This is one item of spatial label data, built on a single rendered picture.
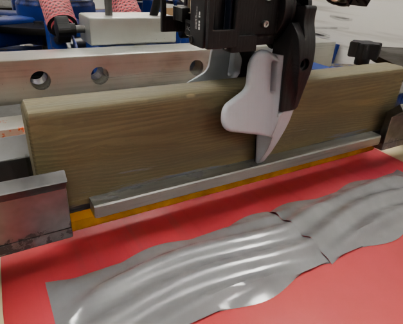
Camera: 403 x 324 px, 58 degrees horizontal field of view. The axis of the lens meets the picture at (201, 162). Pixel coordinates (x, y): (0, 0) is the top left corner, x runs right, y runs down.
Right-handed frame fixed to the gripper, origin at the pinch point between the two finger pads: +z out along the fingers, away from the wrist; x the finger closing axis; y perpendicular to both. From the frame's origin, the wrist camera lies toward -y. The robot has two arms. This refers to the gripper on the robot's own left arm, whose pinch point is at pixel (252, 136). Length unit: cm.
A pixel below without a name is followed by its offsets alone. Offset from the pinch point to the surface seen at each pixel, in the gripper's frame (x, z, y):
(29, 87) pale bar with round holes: -21.3, -0.3, 15.5
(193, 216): 2.0, 5.2, 6.8
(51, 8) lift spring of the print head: -45.4, -6.0, 8.1
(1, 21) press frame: -73, -1, 15
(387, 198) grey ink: 8.0, 4.8, -10.0
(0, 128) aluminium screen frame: -14.9, 1.6, 19.2
